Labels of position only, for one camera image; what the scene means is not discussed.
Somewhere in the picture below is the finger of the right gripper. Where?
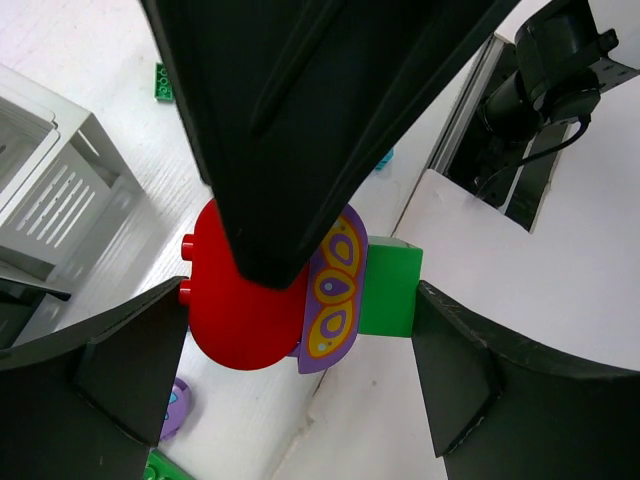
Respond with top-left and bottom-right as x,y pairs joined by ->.
142,1 -> 514,289

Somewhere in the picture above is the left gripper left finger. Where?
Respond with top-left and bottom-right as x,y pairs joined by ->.
1,277 -> 188,479

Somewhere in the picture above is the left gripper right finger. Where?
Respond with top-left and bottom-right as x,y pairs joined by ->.
411,282 -> 639,479

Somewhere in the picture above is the purple round lotus lego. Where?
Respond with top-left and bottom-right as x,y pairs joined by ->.
160,377 -> 192,441

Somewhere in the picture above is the red rounded lego piece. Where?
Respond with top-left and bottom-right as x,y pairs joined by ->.
179,200 -> 309,371

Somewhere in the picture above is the green square lego brick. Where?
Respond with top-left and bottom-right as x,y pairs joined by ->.
359,236 -> 423,338

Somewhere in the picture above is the purple butterfly lego tile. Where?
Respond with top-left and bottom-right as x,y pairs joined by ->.
292,205 -> 368,375

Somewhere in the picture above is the green flat lego plate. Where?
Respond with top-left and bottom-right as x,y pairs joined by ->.
142,449 -> 193,480

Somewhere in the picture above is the cyan small lego brick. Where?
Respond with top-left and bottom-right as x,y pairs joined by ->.
374,149 -> 394,173

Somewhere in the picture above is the small green sloped lego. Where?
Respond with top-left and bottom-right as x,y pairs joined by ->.
153,63 -> 174,103

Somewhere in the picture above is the black slotted container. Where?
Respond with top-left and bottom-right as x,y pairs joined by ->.
1,261 -> 71,349

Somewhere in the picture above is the white slotted container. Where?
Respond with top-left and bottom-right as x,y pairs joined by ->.
1,67 -> 140,281

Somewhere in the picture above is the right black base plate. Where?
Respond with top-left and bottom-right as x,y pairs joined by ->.
445,117 -> 570,232

